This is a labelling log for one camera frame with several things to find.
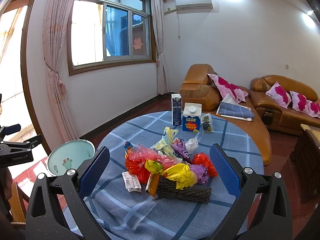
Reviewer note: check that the blue plaid tablecloth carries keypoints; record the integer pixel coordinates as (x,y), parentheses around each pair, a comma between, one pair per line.
(137,215)

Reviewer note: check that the clear white plastic bag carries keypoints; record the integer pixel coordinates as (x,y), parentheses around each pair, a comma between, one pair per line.
(191,145)

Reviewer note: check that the wood framed window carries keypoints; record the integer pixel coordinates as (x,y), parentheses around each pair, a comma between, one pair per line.
(109,33)

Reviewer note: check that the pink floral pillow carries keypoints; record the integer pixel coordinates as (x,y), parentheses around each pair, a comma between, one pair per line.
(225,88)
(299,102)
(280,95)
(313,109)

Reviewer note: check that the tall dark blue milk carton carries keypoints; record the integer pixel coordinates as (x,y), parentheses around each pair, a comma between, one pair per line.
(176,107)

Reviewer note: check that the dark snack packet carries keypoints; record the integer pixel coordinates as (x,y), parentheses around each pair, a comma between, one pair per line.
(207,124)

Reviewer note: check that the pink left curtain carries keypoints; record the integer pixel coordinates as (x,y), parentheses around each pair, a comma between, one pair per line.
(55,22)

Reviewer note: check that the light purple plastic bag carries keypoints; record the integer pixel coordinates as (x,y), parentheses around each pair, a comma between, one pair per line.
(201,172)

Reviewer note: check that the white air conditioner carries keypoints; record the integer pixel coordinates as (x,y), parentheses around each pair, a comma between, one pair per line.
(193,4)

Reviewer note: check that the yellow plastic bag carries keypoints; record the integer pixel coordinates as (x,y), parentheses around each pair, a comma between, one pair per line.
(180,173)

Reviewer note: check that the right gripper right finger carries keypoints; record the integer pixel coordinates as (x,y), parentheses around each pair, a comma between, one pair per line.
(273,217)

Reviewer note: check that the yellow white patterned bag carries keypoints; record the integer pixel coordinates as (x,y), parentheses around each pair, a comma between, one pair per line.
(163,147)

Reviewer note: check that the pink right curtain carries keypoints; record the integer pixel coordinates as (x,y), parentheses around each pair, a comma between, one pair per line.
(157,12)

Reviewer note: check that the wooden chair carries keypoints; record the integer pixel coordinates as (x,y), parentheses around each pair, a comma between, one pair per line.
(17,202)

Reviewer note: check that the teal cartoon trash bin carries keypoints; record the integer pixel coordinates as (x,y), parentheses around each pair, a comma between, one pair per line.
(69,155)

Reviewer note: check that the pink cellophane wrapper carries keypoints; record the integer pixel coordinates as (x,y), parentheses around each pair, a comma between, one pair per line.
(155,156)

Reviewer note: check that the blue Look milk carton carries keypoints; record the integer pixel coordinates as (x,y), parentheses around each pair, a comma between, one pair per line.
(191,118)

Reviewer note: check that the brown orange snack wrapper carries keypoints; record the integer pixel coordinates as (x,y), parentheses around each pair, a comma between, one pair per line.
(152,184)

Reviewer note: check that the white printed wrapper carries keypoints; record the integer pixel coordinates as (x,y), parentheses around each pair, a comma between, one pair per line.
(132,183)

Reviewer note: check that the pink curtain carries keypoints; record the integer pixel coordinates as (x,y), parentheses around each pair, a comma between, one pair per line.
(157,12)
(55,22)

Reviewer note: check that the orange red snack bag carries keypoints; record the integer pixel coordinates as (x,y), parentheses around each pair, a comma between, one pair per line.
(141,172)

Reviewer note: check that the folded blue plaid cloth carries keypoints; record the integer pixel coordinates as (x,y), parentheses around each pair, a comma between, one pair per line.
(230,109)

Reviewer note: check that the purple snack wrapper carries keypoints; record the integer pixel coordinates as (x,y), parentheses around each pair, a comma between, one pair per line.
(180,150)

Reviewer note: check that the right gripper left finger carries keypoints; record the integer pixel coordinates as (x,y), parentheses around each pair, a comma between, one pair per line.
(45,219)

